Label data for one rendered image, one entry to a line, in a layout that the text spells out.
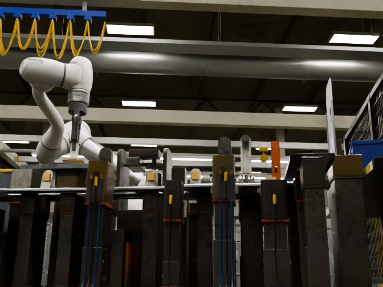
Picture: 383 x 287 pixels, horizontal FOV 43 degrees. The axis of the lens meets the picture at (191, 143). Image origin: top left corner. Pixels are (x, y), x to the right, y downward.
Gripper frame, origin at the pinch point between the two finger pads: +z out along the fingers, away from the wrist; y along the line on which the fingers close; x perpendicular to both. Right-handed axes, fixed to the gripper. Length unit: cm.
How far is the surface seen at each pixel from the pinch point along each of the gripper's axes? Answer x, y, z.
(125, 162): 20.9, 19.9, 8.4
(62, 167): -3.2, 6.7, 8.1
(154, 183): 31.4, 30.2, 18.2
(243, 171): 61, 36, 14
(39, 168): -12.1, 4.4, 8.4
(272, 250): 59, 74, 43
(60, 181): -1.3, 22.9, 17.3
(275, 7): 153, -195, -204
